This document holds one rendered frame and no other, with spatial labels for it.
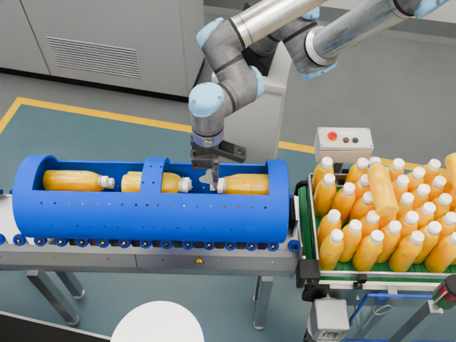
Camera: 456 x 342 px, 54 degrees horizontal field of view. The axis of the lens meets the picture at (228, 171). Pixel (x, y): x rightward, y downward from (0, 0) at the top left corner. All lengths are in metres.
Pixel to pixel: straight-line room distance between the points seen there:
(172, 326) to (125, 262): 0.40
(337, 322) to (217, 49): 0.99
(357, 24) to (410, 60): 2.52
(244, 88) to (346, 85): 2.48
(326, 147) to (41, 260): 1.14
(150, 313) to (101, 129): 2.08
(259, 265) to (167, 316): 0.42
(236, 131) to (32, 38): 1.85
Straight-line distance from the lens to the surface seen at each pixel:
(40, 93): 3.75
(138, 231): 1.49
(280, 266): 1.69
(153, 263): 1.71
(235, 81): 1.21
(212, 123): 1.19
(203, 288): 2.58
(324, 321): 1.64
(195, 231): 1.46
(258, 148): 2.24
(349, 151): 1.76
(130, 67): 3.29
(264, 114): 2.06
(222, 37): 1.22
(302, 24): 1.81
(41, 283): 2.16
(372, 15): 1.49
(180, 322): 1.43
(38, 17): 3.38
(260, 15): 1.24
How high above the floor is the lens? 2.39
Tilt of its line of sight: 53 degrees down
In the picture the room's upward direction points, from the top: straight up
